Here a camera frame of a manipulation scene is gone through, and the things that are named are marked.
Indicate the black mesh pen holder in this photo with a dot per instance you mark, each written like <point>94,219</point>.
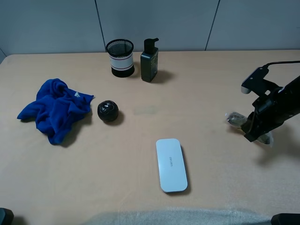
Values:
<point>121,57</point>

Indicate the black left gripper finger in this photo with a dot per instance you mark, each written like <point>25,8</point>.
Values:
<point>256,134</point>

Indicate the white rectangular case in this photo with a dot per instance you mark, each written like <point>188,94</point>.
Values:
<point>171,166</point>

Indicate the black right base corner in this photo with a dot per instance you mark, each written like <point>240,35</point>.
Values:
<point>286,219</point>

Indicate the black base corner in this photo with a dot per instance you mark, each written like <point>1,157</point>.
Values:
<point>286,219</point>
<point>6,216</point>

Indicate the black round ball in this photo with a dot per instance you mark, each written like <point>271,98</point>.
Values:
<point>108,111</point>

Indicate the dark pump dispenser bottle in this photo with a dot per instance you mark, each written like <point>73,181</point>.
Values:
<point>149,60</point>

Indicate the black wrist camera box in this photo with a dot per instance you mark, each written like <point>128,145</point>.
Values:
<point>257,84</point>

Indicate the blue crumpled cloth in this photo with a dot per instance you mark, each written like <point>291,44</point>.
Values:
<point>56,109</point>

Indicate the black left base corner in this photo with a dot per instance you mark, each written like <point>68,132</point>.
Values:
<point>6,216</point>

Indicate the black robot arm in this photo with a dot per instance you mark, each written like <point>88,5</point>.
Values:
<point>293,86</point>

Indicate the clear plastic snack packet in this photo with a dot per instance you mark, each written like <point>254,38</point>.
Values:
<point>236,120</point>

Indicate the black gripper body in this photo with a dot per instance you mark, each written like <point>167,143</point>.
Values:
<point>275,109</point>

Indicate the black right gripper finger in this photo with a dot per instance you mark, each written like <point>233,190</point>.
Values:
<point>247,126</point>

